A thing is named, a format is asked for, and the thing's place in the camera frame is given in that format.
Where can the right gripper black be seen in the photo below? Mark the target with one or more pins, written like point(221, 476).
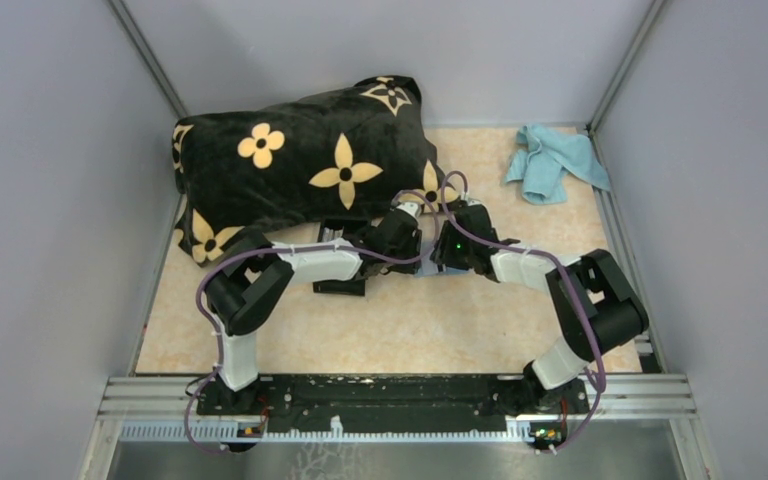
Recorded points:
point(442, 254)

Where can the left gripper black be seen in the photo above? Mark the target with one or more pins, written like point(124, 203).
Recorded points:
point(413, 243)

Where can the light blue towel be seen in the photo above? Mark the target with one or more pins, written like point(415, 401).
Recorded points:
point(545, 156)

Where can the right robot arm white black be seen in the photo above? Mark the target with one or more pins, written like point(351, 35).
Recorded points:
point(595, 305)

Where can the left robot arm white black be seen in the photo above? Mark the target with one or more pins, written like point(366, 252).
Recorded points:
point(241, 293)

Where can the black card holder box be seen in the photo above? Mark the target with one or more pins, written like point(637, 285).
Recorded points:
point(330, 229)

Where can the black pillow with cream flowers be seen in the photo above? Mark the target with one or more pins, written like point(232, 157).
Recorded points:
point(344, 153)

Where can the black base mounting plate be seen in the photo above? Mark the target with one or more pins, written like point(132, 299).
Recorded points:
point(381, 404)

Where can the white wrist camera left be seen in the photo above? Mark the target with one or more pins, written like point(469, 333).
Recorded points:
point(411, 208)

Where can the aluminium frame rail front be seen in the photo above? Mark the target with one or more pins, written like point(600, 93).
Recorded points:
point(163, 408)

